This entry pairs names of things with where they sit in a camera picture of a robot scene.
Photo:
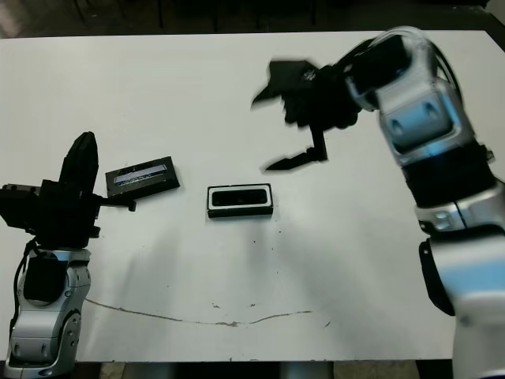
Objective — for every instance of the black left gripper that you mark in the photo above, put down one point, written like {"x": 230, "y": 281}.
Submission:
{"x": 67, "y": 217}

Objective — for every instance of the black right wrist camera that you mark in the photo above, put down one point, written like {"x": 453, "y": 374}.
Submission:
{"x": 292, "y": 75}

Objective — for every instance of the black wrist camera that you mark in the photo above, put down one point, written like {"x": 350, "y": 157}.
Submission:
{"x": 292, "y": 75}
{"x": 19, "y": 205}

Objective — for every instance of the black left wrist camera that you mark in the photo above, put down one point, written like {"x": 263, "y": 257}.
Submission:
{"x": 19, "y": 205}

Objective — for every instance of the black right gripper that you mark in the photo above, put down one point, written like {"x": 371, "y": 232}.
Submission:
{"x": 315, "y": 106}

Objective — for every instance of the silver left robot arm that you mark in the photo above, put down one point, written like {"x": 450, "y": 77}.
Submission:
{"x": 43, "y": 327}

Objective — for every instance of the black box lid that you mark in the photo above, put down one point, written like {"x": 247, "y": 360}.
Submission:
{"x": 158, "y": 183}

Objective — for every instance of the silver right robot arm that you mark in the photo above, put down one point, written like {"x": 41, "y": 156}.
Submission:
{"x": 434, "y": 138}

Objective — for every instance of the slim black camera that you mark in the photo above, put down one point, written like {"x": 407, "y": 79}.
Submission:
{"x": 236, "y": 198}

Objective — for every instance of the black box base white inlay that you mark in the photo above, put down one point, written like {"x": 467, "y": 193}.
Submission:
{"x": 236, "y": 214}

